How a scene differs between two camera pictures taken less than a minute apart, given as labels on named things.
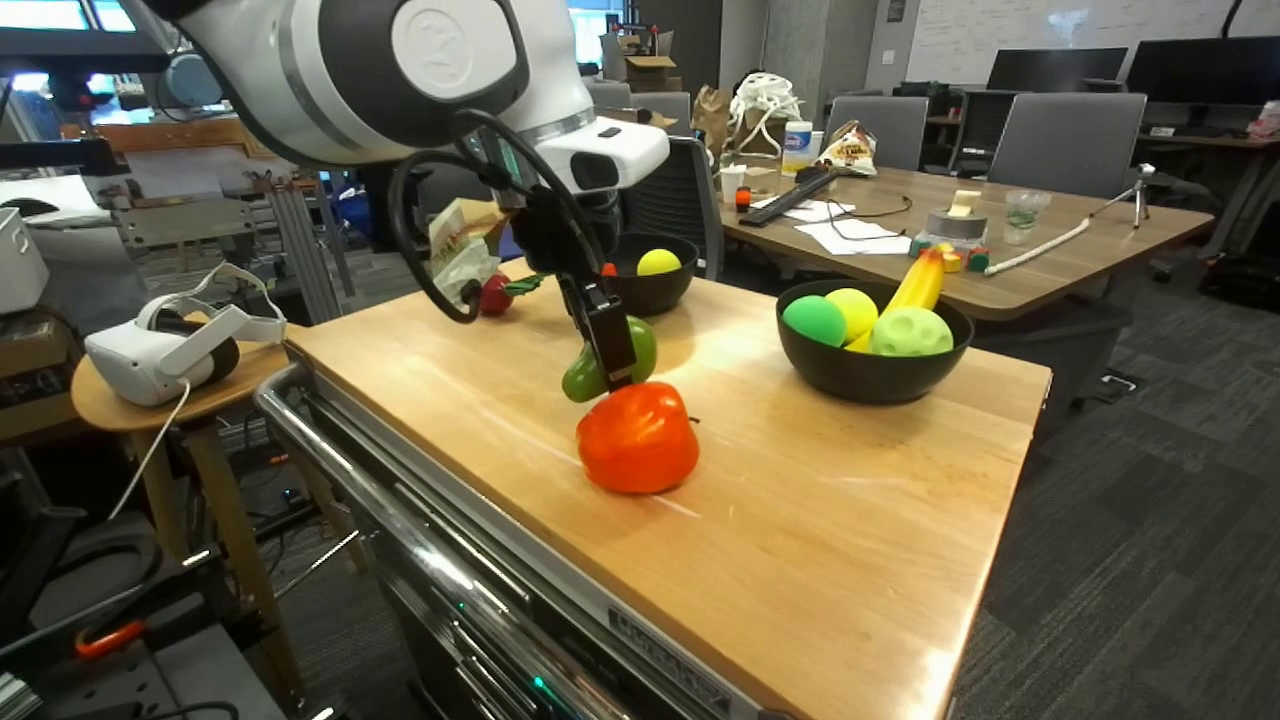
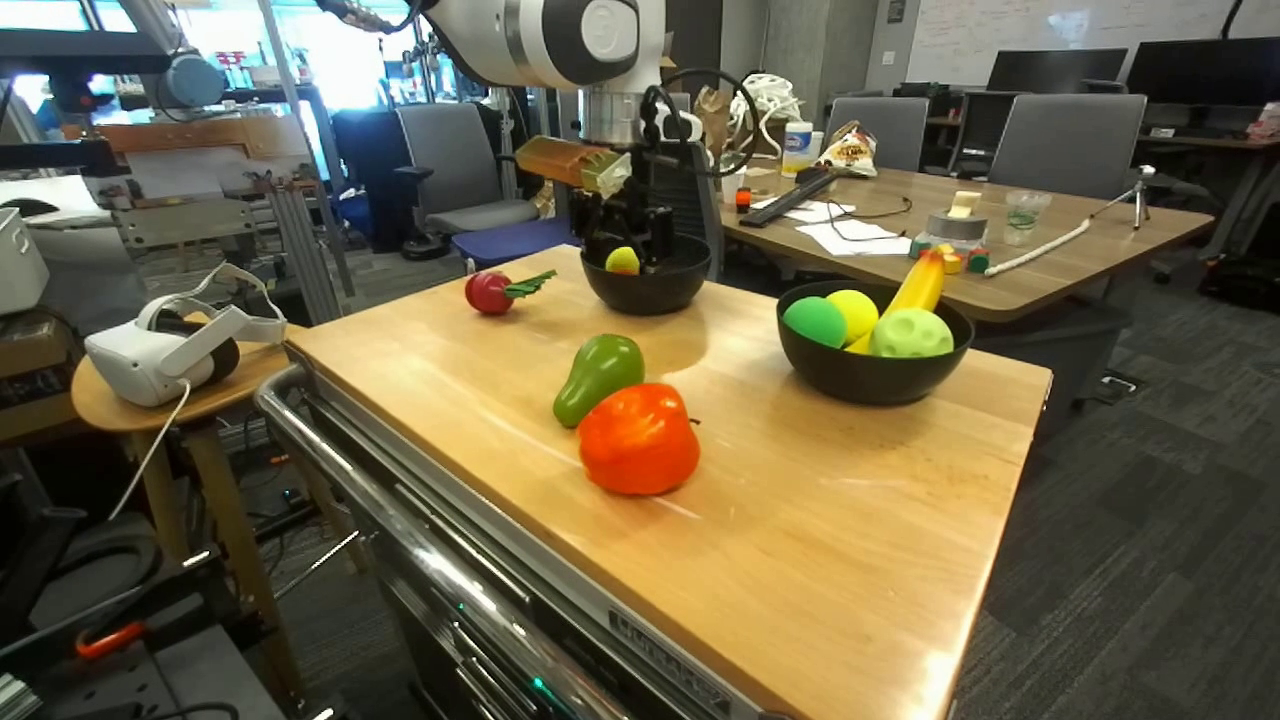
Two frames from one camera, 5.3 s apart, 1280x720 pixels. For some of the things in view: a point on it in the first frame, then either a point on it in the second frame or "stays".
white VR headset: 183,342 stays
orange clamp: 110,643 stays
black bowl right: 868,375 stays
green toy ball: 813,317 stays
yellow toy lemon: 659,263 to 620,263
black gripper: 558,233 to 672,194
